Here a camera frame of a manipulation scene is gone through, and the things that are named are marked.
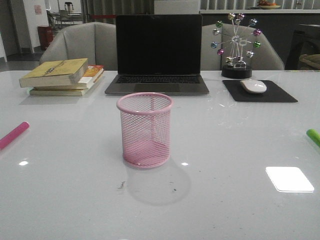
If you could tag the green pen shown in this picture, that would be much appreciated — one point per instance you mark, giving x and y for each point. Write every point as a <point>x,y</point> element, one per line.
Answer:
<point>314,136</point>

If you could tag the pink pen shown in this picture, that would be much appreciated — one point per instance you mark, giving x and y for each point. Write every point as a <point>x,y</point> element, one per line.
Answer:
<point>13,134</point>

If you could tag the pink mesh pen holder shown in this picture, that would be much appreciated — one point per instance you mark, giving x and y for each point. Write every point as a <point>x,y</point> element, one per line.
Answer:
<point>145,128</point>

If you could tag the grey laptop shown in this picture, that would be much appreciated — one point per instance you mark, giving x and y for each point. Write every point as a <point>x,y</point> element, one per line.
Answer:
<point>158,53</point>

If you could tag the orange middle book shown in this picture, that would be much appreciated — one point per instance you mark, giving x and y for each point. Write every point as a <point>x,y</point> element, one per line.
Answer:
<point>92,74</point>

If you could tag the ferris wheel desk ornament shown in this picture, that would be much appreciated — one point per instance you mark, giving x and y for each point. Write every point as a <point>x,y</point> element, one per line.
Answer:
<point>235,66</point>

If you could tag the white computer mouse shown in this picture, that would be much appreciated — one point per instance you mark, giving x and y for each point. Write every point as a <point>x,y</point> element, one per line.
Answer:
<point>253,86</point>

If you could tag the grey armchair left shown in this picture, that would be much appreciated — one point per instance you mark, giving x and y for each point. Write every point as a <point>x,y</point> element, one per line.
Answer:
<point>95,41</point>

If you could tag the grey armchair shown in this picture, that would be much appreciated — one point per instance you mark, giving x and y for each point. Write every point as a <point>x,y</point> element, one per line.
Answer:
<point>95,41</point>
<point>264,58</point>

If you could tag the yellow top book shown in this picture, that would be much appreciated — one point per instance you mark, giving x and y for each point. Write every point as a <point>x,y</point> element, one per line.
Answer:
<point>55,73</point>

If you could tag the grey armchair right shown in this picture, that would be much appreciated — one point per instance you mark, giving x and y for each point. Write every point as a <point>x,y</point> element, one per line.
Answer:
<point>264,58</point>

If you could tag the black mouse pad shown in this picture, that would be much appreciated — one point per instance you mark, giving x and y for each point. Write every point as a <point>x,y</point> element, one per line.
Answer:
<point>273,93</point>

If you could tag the cream bottom book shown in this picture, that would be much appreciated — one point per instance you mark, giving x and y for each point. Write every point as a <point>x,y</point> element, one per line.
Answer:
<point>59,92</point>

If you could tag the red trash bin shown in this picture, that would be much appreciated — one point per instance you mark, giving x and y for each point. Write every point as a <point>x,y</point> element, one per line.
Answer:
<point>45,35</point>

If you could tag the fruit bowl on shelf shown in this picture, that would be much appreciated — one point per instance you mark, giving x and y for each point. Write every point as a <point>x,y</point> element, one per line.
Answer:
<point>266,5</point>

